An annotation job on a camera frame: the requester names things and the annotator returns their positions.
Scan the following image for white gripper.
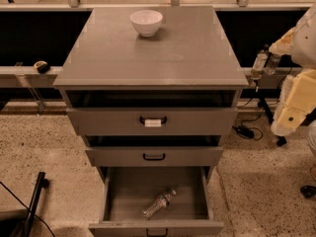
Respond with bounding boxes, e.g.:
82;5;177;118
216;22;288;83
269;29;316;136

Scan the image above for clear plastic water bottle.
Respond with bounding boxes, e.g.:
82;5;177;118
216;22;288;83
143;190;177;219

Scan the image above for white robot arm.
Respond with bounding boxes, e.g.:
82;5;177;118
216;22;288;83
269;4;316;136

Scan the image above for clear bottle on ledge right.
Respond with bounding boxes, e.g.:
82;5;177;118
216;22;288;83
264;53;281;75

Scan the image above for clear bottle on ledge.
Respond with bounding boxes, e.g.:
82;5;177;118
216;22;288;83
264;53;281;75
251;49;269;78

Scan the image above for clear bottle on ledge left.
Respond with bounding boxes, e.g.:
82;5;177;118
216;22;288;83
251;49;269;78

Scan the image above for middle grey drawer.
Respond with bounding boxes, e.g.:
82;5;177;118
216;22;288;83
86;146;223;167

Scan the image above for grey drawer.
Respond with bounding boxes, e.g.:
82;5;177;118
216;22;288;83
67;108;237;136
89;167;224;237
86;146;223;167

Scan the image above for grey drawer cabinet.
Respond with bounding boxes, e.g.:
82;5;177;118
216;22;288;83
52;5;250;183

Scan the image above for bottom grey drawer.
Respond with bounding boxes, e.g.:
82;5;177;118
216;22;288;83
89;167;224;237

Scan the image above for top grey drawer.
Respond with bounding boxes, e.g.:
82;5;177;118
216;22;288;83
67;108;237;136

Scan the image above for black stand leg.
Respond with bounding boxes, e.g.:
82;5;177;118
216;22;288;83
256;90;287;147

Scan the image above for black object on floor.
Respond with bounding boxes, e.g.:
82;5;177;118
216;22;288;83
300;186;316;198

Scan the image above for white ceramic bowl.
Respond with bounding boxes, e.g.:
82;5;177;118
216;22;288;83
130;10;163;37

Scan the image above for black yellow tape measure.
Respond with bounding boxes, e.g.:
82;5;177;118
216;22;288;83
34;60;50;74

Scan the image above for black stand at left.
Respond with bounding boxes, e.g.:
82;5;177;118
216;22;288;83
0;171;57;237

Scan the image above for black power adapter with cable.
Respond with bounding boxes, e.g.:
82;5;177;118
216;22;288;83
233;118;264;141

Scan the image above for white tape on handle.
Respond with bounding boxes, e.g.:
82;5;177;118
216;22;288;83
144;119;162;127

